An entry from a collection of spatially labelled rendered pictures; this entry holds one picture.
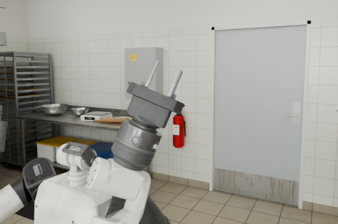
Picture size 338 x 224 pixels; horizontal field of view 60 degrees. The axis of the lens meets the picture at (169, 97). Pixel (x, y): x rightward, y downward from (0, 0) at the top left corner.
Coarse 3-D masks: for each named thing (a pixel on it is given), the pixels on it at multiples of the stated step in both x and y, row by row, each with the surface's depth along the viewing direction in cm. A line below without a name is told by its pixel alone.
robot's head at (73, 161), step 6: (60, 150) 88; (78, 150) 86; (60, 156) 87; (66, 156) 86; (72, 156) 85; (78, 156) 84; (60, 162) 88; (66, 162) 86; (72, 162) 86; (78, 162) 83; (72, 168) 87; (78, 168) 90; (72, 174) 86; (78, 174) 86; (84, 174) 88
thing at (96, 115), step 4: (92, 112) 405; (96, 112) 405; (100, 112) 405; (104, 112) 405; (108, 112) 405; (80, 116) 390; (84, 116) 387; (88, 116) 385; (92, 116) 383; (96, 116) 382; (100, 116) 382; (104, 116) 390; (108, 116) 399; (84, 120) 388; (88, 120) 386; (92, 120) 383
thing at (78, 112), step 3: (72, 108) 434; (75, 108) 439; (78, 108) 441; (81, 108) 443; (84, 108) 442; (87, 108) 440; (72, 111) 421; (75, 111) 418; (78, 111) 418; (81, 111) 419; (84, 111) 422; (87, 111) 426; (75, 114) 421; (78, 114) 420; (81, 114) 422; (84, 114) 425
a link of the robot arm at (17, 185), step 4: (16, 180) 98; (20, 180) 97; (12, 184) 96; (16, 184) 96; (20, 184) 96; (24, 184) 98; (16, 188) 95; (20, 188) 95; (24, 188) 96; (16, 192) 94; (20, 192) 95; (24, 192) 95; (28, 192) 99; (20, 196) 94; (24, 196) 95; (28, 196) 99; (24, 200) 95; (28, 200) 98; (24, 204) 96
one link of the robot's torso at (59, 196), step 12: (48, 180) 91; (60, 180) 91; (72, 180) 86; (84, 180) 88; (48, 192) 86; (60, 192) 84; (72, 192) 83; (84, 192) 82; (96, 192) 82; (36, 204) 86; (48, 204) 83; (60, 204) 81; (72, 204) 80; (84, 204) 78; (96, 204) 78; (108, 204) 82; (36, 216) 87; (48, 216) 84; (60, 216) 80; (72, 216) 78; (84, 216) 78
